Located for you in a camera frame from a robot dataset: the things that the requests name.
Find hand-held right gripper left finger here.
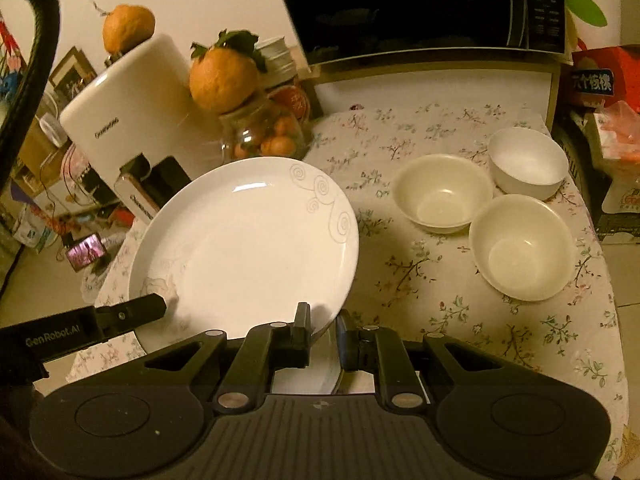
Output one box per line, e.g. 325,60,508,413
145,302,313,413

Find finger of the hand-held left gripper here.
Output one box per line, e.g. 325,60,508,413
95,294,167,336

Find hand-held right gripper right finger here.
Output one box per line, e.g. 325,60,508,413
336,310,543,411

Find white plate with swirl print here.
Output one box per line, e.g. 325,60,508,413
127,156,361,356

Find cream bowl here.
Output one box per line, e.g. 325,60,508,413
468,194,577,302
391,154,494,234

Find white bowl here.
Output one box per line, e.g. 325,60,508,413
487,126,570,200

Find smartphone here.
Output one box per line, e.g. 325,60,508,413
66,233,108,273

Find floral tablecloth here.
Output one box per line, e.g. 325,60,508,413
65,105,628,461

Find glass jar with kumquats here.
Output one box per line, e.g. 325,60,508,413
219,94,313,163

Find white air fryer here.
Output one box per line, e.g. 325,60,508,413
59,34,193,223

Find orange citrus fruit with leaves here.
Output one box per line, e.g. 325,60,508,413
189,30,268,115

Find framed picture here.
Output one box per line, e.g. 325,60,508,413
47,46,98,101

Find jar with metal lid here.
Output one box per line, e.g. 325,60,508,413
254,36,302,92

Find large orange citrus fruit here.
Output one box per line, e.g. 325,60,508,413
92,0,156,56

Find white printed packet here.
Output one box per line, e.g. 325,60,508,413
600,160,640,221

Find black microwave oven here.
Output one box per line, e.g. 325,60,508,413
267,0,568,66

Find clear plastic bag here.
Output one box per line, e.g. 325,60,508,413
595,100,640,171

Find red cardboard box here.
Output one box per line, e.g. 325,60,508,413
570,46,640,108

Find black cable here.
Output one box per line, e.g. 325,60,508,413
0,0,62,171

